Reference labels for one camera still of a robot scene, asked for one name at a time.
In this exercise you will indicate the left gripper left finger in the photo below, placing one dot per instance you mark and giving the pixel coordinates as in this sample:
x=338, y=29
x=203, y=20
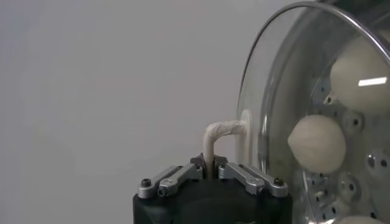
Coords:
x=176, y=178

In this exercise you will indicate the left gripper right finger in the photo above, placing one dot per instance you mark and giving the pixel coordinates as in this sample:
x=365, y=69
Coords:
x=250, y=179

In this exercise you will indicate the glass pot lid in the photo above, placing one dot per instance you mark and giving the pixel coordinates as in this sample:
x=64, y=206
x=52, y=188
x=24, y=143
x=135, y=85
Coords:
x=224, y=128

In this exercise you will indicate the white steamed baozi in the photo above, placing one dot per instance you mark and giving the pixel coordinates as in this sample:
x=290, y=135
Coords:
x=317, y=143
x=356, y=91
x=359, y=220

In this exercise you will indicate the stainless steel steamer basket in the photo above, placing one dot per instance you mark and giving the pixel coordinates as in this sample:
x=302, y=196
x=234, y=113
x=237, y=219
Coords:
x=371, y=134

